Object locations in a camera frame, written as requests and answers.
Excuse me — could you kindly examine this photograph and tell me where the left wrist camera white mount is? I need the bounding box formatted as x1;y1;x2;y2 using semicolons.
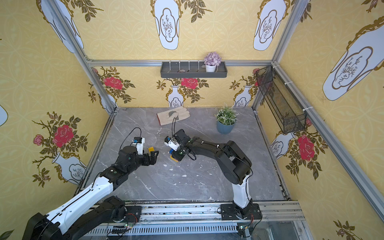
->
133;137;145;155

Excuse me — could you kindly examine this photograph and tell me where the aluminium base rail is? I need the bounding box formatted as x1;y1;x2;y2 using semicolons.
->
83;201;314;240

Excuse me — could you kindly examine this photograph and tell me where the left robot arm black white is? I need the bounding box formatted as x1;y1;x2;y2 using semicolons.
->
23;146;159;240

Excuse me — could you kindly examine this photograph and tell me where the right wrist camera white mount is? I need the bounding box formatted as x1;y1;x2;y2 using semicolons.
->
165;137;180;151

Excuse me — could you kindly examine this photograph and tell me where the purple flower in white pot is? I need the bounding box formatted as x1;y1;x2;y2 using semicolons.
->
204;52;222;73

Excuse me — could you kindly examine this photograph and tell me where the green plant in blue pot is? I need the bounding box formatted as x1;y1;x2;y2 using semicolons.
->
215;106;238;135

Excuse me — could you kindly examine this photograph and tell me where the aluminium frame post left rear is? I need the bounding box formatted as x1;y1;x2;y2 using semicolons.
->
37;1;117;115

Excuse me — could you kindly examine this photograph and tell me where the grey wall shelf tray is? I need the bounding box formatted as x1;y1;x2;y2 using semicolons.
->
160;61;228;79

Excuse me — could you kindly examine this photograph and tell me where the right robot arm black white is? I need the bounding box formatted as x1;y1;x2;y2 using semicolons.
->
165;129;263;221

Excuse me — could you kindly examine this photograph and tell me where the black wire mesh basket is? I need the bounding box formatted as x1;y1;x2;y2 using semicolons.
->
255;66;307;134

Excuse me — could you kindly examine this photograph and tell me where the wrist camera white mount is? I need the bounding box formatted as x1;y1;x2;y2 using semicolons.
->
133;137;145;155
165;137;180;151

